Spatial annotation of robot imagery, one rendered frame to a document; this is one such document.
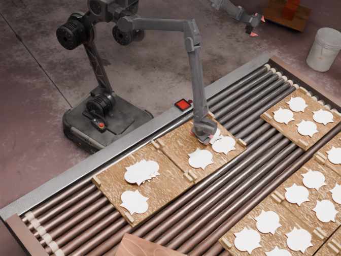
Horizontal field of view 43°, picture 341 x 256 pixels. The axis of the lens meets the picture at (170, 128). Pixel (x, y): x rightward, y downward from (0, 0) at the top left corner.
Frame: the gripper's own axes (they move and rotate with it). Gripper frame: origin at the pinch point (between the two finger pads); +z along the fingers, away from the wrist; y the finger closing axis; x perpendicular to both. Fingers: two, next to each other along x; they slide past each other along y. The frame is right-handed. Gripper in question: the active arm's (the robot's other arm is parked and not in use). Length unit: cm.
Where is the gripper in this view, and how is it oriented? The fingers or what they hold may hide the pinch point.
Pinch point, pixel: (202, 138)
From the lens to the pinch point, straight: 245.1
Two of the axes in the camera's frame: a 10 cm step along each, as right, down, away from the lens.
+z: 1.9, 4.7, 8.6
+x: -7.2, 6.6, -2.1
